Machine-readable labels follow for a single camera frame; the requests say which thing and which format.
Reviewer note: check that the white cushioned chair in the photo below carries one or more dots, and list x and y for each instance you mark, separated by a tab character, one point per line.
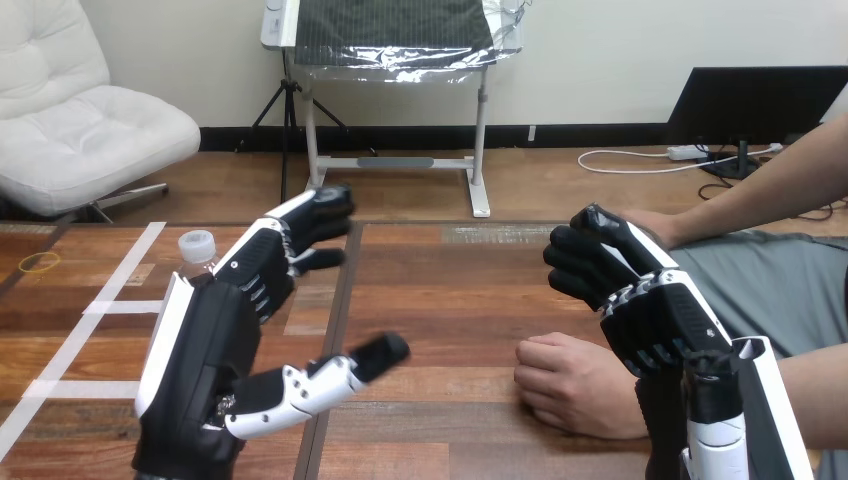
73	132

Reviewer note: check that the white power strip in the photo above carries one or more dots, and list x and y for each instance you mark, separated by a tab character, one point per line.
688	152

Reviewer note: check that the white desk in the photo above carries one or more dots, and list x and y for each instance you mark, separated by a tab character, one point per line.
478	166

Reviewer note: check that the person's forearm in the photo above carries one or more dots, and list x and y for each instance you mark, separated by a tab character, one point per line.
818	397
768	179

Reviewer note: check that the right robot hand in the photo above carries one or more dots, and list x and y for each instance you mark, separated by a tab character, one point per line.
669	318

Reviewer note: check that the clear water bottle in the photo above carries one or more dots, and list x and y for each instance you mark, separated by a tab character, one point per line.
197	247

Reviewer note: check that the person's hand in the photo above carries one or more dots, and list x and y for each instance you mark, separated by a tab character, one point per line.
576	387
652	225

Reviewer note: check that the person's body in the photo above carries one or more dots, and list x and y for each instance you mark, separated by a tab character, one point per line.
768	285

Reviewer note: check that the foil sheet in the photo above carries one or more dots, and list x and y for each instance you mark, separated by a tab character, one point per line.
397	33

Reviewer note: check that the dark screen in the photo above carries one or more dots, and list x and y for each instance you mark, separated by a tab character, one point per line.
742	99

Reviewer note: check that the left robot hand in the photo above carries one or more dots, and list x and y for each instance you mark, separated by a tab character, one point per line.
205	344

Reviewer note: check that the black tripod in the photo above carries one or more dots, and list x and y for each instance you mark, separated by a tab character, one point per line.
286	132

